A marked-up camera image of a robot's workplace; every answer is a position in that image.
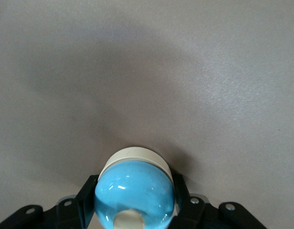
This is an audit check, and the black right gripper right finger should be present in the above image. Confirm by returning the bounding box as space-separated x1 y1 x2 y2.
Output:
170 173 267 229

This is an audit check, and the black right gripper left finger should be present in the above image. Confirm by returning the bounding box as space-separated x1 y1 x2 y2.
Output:
0 175 100 229

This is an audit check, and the blue call bell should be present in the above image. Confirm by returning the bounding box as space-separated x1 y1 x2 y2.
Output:
93 146 178 229

